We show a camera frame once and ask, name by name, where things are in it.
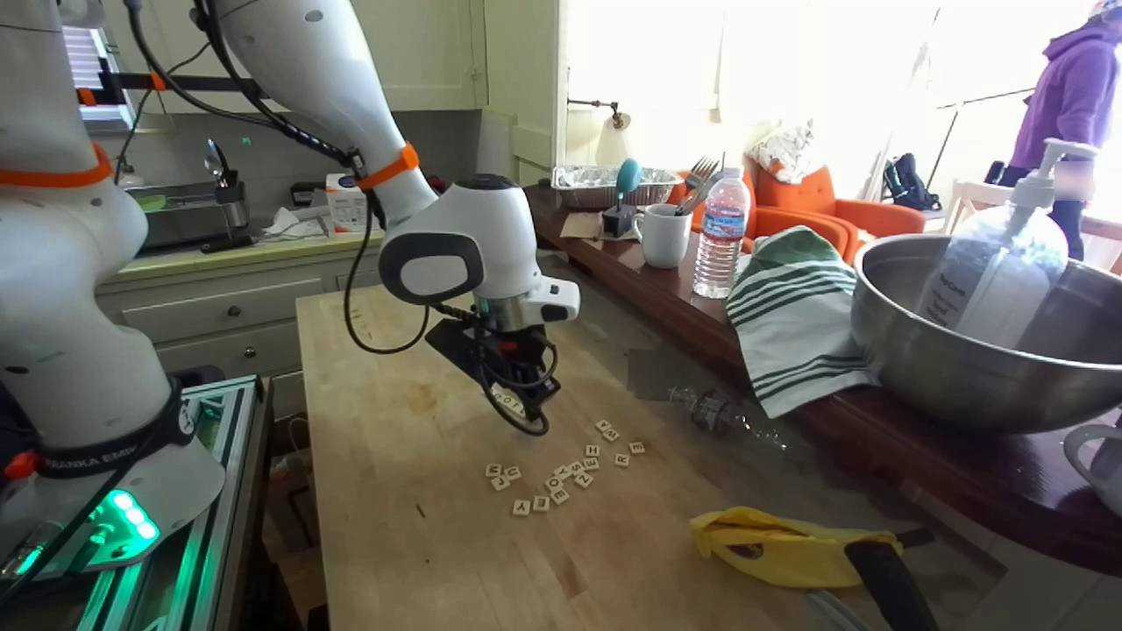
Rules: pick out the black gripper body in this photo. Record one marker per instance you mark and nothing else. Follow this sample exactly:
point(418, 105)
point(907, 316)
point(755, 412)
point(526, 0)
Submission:
point(519, 350)

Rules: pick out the cream letter tile L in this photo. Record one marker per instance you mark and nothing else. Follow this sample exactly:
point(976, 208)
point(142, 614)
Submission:
point(513, 479)

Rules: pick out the cream letter tile E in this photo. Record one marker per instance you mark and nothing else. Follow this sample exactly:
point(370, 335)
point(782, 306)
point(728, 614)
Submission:
point(592, 451)
point(497, 470)

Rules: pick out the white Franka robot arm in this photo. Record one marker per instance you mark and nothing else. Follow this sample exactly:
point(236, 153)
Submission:
point(72, 302)

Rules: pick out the cream letter tile P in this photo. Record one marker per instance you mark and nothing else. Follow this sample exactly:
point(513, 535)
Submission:
point(603, 426)

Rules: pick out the cream letter tile U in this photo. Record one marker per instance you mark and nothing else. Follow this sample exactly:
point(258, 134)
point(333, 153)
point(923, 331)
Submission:
point(564, 470)

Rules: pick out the cream letter tile Y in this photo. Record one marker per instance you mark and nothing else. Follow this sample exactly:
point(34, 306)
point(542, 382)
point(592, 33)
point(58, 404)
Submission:
point(587, 465)

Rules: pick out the cream letter tile S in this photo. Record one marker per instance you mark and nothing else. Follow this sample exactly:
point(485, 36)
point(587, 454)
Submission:
point(620, 456)

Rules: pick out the brown paper sheet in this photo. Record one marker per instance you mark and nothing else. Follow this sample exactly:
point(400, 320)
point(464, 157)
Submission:
point(581, 224)

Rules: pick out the black block base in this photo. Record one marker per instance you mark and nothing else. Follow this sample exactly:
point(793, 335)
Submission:
point(618, 217)

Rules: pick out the clear plastic wrap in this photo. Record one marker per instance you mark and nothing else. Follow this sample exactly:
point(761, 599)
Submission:
point(713, 412)

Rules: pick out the white mug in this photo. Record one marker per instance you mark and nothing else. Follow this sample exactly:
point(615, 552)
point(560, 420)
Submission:
point(663, 236)

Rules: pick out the teal round scoop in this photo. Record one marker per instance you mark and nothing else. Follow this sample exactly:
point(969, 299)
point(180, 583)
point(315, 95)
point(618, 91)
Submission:
point(627, 177)

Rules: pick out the clear plastic water bottle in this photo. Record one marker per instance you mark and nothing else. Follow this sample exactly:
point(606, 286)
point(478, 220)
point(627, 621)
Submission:
point(721, 248)

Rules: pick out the metal spoon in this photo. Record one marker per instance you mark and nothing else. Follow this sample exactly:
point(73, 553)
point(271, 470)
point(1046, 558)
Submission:
point(687, 202)

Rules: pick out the white desk lamp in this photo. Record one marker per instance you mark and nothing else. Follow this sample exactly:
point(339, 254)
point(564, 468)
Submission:
point(615, 142)

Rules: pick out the small white box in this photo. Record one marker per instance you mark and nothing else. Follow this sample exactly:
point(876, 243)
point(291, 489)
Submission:
point(345, 196)

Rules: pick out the metal fork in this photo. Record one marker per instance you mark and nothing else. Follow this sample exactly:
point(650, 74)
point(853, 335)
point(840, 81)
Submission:
point(705, 177)

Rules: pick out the green striped white towel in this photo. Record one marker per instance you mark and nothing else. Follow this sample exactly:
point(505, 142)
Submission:
point(793, 316)

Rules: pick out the yellow cloth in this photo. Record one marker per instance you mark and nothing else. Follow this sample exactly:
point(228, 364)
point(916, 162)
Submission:
point(772, 546)

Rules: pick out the white drawer cabinet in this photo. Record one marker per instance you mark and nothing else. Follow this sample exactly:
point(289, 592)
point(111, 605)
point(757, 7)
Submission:
point(223, 309)

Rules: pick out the white patterned pillow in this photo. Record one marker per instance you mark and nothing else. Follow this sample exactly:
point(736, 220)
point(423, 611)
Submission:
point(790, 146)

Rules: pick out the orange armchair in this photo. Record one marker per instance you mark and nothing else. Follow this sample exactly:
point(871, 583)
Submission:
point(843, 212)

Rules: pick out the black appliance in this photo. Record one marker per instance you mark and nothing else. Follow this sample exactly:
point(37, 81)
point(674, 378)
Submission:
point(196, 212)

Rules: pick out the dark wooden table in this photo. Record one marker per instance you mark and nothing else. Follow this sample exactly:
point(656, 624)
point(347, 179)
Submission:
point(933, 468)

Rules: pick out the black bag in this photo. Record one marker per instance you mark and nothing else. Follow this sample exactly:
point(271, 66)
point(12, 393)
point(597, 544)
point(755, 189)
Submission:
point(907, 179)

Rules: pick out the steel mixing bowl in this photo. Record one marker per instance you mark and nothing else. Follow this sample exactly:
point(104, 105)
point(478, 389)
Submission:
point(969, 372)

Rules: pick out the spray bottle in bowl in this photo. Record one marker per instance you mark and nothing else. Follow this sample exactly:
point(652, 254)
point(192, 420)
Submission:
point(993, 274)

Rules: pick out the white cup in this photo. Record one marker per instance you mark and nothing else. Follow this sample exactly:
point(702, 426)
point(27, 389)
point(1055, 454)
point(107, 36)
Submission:
point(1103, 460)

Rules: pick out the person in purple hoodie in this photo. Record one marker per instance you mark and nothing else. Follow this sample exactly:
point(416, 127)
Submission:
point(1075, 91)

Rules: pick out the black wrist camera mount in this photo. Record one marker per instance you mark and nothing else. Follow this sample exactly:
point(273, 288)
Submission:
point(457, 343)

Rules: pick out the white wall cabinet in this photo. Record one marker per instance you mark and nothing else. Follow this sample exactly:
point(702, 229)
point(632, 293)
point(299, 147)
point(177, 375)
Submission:
point(423, 54)

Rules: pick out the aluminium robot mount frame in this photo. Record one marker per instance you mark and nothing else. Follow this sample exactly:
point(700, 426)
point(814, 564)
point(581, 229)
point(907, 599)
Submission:
point(177, 560)

